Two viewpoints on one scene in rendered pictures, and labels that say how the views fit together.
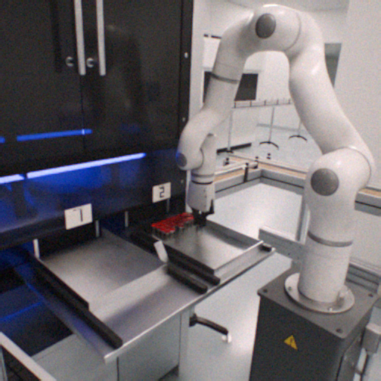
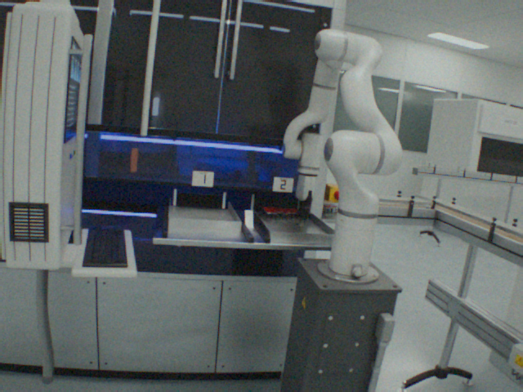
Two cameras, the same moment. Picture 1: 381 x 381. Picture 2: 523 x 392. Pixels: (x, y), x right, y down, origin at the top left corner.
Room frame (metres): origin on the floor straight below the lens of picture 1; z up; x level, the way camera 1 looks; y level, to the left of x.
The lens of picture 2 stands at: (-0.31, -0.83, 1.29)
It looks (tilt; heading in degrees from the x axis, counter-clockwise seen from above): 10 degrees down; 35
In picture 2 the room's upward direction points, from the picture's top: 6 degrees clockwise
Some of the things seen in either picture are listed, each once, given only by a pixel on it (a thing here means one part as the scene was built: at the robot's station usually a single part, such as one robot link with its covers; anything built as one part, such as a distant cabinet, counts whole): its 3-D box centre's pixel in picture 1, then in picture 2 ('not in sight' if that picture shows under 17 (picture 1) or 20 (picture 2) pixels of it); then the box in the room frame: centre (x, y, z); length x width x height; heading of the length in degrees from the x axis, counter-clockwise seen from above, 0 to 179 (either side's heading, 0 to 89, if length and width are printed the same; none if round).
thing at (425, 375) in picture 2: not in sight; (439, 377); (1.82, -0.64, 0.07); 0.50 x 0.08 x 0.14; 138
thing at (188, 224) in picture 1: (178, 227); (286, 216); (1.15, 0.04, 0.90); 0.18 x 0.02 x 0.05; 137
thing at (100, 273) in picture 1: (97, 262); (202, 213); (0.90, 0.27, 0.90); 0.34 x 0.26 x 0.04; 48
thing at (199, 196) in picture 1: (201, 193); (306, 185); (1.15, -0.04, 1.05); 0.10 x 0.08 x 0.11; 48
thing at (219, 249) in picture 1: (200, 240); (292, 224); (1.07, -0.04, 0.90); 0.34 x 0.26 x 0.04; 47
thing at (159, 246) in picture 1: (172, 258); (251, 222); (0.92, 0.05, 0.91); 0.14 x 0.03 x 0.06; 48
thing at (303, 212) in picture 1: (296, 253); (457, 313); (1.82, -0.64, 0.46); 0.09 x 0.09 x 0.77; 48
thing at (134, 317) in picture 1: (155, 259); (246, 226); (0.98, 0.11, 0.87); 0.70 x 0.48 x 0.02; 138
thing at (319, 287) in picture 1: (323, 265); (352, 243); (0.85, -0.38, 0.95); 0.19 x 0.19 x 0.18
